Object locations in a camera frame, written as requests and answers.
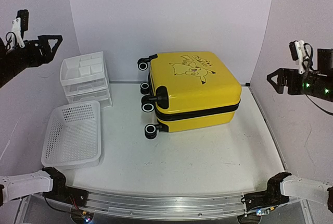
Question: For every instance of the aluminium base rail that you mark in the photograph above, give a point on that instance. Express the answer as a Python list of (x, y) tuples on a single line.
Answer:
[(99, 207)]

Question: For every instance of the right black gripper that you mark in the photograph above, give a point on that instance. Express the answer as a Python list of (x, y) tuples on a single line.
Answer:
[(289, 73)]

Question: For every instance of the yellow Pikachu hard-shell suitcase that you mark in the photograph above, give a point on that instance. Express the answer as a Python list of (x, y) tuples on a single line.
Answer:
[(186, 91)]

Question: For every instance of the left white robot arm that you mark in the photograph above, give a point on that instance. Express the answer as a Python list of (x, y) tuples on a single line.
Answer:
[(48, 181)]

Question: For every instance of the white perforated plastic basket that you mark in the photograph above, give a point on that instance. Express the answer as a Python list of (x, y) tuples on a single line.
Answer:
[(73, 136)]

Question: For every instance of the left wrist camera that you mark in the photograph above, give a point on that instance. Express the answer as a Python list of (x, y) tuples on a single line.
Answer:
[(20, 26)]

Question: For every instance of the white plastic drawer organizer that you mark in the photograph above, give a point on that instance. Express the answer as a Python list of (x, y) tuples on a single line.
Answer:
[(85, 78)]

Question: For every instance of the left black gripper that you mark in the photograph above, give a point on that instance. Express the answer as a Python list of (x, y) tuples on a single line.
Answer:
[(37, 60)]

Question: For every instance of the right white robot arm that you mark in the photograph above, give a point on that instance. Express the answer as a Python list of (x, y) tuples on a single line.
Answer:
[(282, 186)]

